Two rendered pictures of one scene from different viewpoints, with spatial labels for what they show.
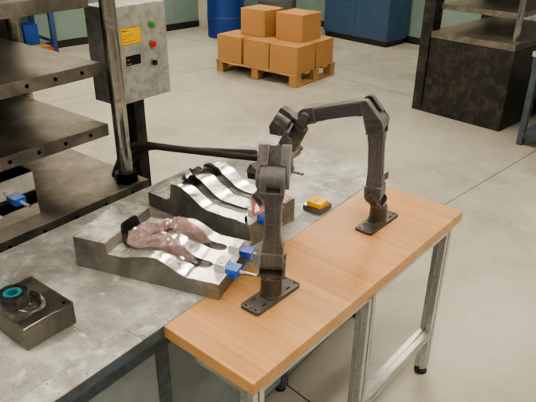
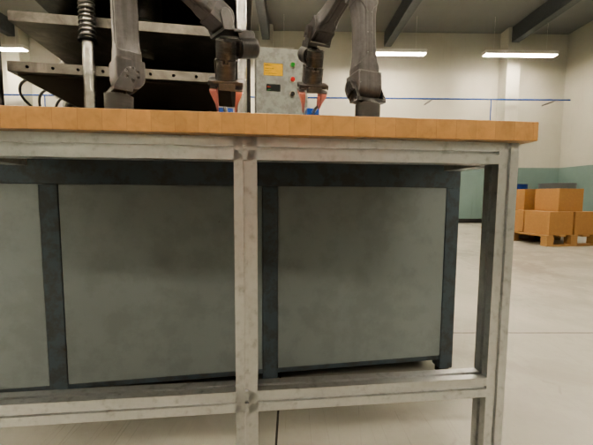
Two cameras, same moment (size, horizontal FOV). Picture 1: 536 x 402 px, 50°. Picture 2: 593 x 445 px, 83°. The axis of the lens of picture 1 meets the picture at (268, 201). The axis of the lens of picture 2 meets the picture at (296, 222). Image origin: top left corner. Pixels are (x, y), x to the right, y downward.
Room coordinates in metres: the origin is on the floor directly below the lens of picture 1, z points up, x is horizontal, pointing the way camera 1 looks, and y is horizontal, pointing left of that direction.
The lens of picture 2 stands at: (1.11, -0.87, 0.65)
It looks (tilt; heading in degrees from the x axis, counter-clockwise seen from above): 5 degrees down; 43
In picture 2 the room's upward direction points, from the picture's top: straight up
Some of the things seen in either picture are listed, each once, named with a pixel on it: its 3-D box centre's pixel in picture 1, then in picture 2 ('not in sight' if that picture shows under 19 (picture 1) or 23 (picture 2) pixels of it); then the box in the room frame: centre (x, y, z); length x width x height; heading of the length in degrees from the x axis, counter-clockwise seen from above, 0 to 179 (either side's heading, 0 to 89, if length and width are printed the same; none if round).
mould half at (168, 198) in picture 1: (219, 196); not in sight; (1.93, 0.18, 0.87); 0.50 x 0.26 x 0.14; 53
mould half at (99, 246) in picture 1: (165, 246); not in sight; (1.59, 0.33, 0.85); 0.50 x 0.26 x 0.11; 70
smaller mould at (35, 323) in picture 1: (29, 311); not in sight; (1.28, 0.65, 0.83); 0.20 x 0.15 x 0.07; 53
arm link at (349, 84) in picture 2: (376, 197); (364, 94); (1.87, -0.39, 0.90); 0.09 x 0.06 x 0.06; 155
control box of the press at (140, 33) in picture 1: (140, 163); (280, 179); (2.53, 0.61, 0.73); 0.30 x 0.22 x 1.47; 143
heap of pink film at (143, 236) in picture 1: (166, 234); not in sight; (1.60, 0.32, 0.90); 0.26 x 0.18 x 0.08; 70
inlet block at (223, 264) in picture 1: (237, 270); not in sight; (1.46, 0.09, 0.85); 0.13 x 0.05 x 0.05; 70
